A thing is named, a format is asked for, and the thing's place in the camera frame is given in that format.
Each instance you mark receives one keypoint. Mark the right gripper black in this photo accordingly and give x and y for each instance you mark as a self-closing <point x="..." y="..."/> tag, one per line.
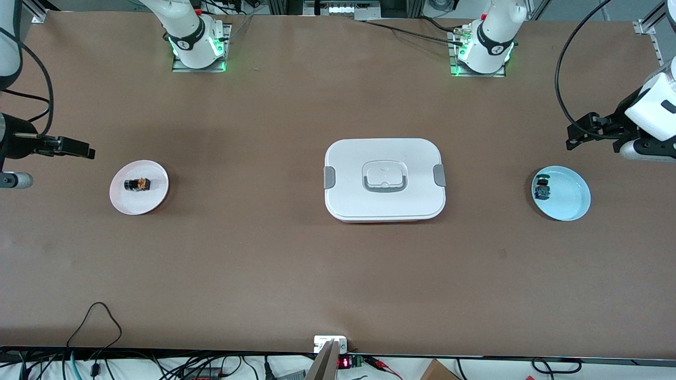
<point x="17" y="141"/>

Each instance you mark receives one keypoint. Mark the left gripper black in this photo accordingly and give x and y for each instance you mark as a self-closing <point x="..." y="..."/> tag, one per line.
<point x="617" y="122"/>

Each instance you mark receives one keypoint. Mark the orange and black switch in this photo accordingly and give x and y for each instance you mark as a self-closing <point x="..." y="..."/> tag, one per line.
<point x="138" y="185"/>

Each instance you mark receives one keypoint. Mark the light blue round plate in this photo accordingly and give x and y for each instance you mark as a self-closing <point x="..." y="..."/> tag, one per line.
<point x="567" y="198"/>

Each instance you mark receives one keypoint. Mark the pink round plate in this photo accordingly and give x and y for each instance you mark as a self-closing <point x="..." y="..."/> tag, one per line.
<point x="138" y="203"/>

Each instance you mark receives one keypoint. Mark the white lidded lunch box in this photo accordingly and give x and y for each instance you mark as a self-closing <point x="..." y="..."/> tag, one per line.
<point x="385" y="182"/>

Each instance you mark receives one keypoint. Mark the white power strip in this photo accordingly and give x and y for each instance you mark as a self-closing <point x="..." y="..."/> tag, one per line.
<point x="343" y="9"/>

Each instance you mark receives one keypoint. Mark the brown cardboard box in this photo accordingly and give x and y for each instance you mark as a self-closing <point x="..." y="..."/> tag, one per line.
<point x="435" y="372"/>

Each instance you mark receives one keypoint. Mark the red clip lead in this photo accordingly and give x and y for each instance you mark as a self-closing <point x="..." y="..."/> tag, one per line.
<point x="383" y="365"/>

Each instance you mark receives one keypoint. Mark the small white box device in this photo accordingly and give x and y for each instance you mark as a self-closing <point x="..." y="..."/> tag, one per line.
<point x="322" y="340"/>

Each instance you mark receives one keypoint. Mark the grey aluminium profile bar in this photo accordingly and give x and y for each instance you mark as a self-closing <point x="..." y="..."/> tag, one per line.
<point x="323" y="367"/>

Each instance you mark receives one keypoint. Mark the red LED display module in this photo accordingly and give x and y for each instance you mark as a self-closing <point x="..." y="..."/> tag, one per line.
<point x="346" y="362"/>

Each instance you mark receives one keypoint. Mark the aluminium slotted rail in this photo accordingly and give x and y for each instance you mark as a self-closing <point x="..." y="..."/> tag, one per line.
<point x="655" y="42"/>

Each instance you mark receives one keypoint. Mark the aluminium frame post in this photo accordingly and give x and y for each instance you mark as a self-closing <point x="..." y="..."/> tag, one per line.
<point x="38" y="10"/>

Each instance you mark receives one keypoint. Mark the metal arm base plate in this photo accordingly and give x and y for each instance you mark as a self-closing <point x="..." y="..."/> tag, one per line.
<point x="222" y="58"/>
<point x="455" y="71"/>

